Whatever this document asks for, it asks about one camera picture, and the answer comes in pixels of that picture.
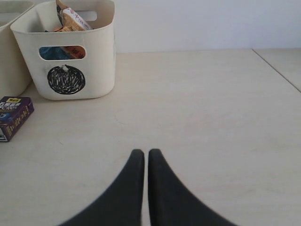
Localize blue snack bag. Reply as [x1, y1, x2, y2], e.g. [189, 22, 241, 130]
[39, 47, 70, 60]

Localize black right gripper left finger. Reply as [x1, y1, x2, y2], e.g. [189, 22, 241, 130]
[61, 149, 144, 226]

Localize purple juice carton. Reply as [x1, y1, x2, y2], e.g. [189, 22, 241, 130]
[0, 96, 34, 142]

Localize cream bin square mark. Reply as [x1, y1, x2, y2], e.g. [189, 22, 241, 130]
[0, 0, 34, 97]

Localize cream bin circle mark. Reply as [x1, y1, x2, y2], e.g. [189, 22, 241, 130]
[10, 0, 116, 100]

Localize orange chips bag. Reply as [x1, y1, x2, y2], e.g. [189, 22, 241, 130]
[54, 0, 93, 60]

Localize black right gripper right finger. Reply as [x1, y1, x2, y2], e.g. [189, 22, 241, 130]
[148, 149, 234, 226]

